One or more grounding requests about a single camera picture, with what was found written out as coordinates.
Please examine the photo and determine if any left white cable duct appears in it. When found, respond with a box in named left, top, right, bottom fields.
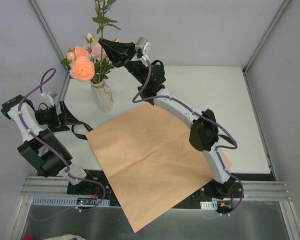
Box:
left=32, top=196, right=110, bottom=208

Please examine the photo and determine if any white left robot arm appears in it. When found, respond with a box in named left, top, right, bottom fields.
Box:
left=1, top=94, right=96, bottom=195

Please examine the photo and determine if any right aluminium corner post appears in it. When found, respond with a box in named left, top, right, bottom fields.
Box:
left=242, top=0, right=293, bottom=76

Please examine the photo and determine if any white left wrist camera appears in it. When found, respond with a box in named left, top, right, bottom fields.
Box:
left=40, top=91, right=57, bottom=108

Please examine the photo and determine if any aluminium frame rail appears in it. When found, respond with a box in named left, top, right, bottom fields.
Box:
left=21, top=176, right=292, bottom=202

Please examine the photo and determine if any right white cable duct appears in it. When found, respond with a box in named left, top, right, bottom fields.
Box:
left=200, top=198, right=235, bottom=210

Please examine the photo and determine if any green and orange wrapping paper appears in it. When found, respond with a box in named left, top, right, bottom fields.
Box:
left=85, top=102, right=234, bottom=235

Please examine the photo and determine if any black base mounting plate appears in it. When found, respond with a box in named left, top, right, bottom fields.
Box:
left=66, top=170, right=243, bottom=209

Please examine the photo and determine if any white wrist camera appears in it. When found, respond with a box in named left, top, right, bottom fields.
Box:
left=40, top=91, right=57, bottom=108
left=135, top=37, right=151, bottom=55

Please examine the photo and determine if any aluminium corner post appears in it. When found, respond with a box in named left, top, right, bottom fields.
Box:
left=27, top=0, right=73, bottom=75
left=242, top=0, right=293, bottom=76

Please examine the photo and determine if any beige cloth at bottom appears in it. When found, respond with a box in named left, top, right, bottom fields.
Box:
left=44, top=234, right=85, bottom=240

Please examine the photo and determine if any pink artificial flower bunch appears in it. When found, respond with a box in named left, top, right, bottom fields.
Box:
left=91, top=0, right=122, bottom=83

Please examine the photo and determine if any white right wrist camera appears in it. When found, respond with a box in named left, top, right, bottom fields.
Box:
left=135, top=37, right=151, bottom=55

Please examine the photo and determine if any left aluminium corner post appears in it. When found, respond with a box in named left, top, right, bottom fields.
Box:
left=27, top=0, right=73, bottom=75

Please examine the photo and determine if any white cable duct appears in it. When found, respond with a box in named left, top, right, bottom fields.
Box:
left=32, top=196, right=110, bottom=208
left=200, top=198, right=235, bottom=210

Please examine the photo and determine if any white ribbed ceramic vase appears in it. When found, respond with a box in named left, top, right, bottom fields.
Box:
left=90, top=80, right=114, bottom=113

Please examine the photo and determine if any red object at bottom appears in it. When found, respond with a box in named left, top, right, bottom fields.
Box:
left=21, top=234, right=36, bottom=240

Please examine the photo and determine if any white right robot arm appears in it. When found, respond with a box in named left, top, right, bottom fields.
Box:
left=98, top=37, right=236, bottom=200

